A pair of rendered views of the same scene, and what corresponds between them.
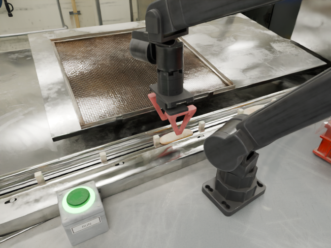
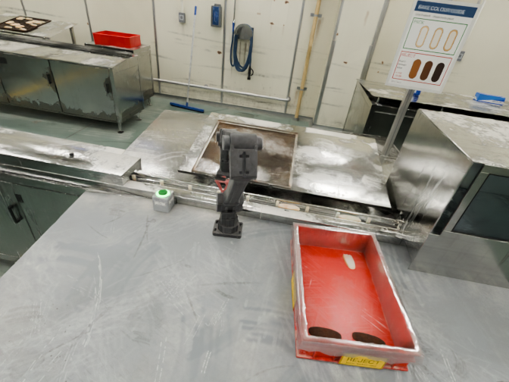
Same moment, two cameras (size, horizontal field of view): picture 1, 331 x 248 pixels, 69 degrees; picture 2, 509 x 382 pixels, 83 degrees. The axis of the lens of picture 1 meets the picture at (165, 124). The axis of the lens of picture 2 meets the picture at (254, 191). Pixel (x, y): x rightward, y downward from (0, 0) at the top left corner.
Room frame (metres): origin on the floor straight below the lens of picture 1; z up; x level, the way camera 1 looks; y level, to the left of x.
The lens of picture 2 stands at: (-0.36, -0.70, 1.64)
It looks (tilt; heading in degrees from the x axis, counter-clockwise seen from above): 34 degrees down; 32
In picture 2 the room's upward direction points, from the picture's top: 7 degrees clockwise
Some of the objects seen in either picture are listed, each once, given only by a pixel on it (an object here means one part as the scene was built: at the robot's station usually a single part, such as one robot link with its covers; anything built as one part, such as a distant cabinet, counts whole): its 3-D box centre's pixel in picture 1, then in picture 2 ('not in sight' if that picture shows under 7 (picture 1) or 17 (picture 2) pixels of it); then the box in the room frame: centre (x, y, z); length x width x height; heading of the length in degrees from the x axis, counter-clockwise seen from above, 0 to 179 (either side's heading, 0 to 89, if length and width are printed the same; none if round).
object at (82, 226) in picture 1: (84, 216); (163, 203); (0.27, 0.16, 0.84); 0.08 x 0.08 x 0.11; 27
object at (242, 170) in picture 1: (231, 147); (227, 205); (0.36, -0.13, 0.94); 0.09 x 0.05 x 0.10; 46
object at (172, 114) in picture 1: (176, 115); (223, 182); (0.46, -0.02, 0.95); 0.07 x 0.07 x 0.09; 27
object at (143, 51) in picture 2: not in sight; (123, 76); (2.17, 3.44, 0.44); 0.70 x 0.55 x 0.87; 117
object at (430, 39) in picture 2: not in sight; (429, 48); (1.67, -0.46, 1.50); 0.33 x 0.01 x 0.45; 114
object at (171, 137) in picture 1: (176, 135); not in sight; (0.51, -0.03, 0.86); 0.10 x 0.04 x 0.01; 117
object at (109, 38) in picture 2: not in sight; (117, 39); (2.17, 3.44, 0.93); 0.51 x 0.36 x 0.13; 121
